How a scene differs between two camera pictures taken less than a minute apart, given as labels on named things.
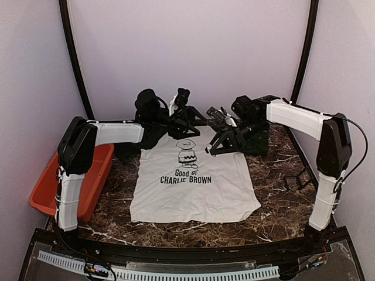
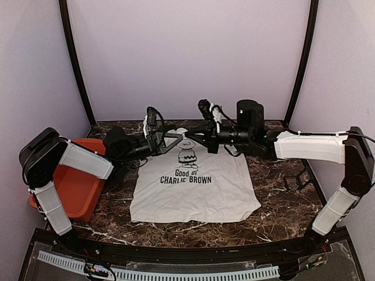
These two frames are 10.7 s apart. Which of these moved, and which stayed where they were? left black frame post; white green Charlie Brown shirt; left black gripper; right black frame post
Moved: left black gripper
Stayed: left black frame post; right black frame post; white green Charlie Brown shirt
